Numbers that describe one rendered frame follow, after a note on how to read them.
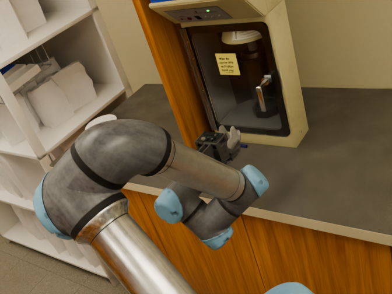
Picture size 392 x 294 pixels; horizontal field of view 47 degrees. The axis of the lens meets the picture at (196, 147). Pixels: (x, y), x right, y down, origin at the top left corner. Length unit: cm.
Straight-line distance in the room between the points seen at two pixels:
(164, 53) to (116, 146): 80
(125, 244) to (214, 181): 26
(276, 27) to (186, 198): 59
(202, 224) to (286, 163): 50
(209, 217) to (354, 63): 97
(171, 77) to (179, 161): 74
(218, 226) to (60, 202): 42
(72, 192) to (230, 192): 36
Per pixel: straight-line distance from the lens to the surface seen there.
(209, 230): 108
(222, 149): 120
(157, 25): 150
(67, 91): 242
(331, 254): 140
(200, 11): 134
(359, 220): 126
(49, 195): 81
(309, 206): 131
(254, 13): 130
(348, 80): 186
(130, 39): 234
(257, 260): 160
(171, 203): 105
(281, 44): 140
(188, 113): 162
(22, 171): 262
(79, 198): 78
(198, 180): 90
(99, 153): 75
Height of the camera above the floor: 182
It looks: 31 degrees down
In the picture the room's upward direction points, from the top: 19 degrees counter-clockwise
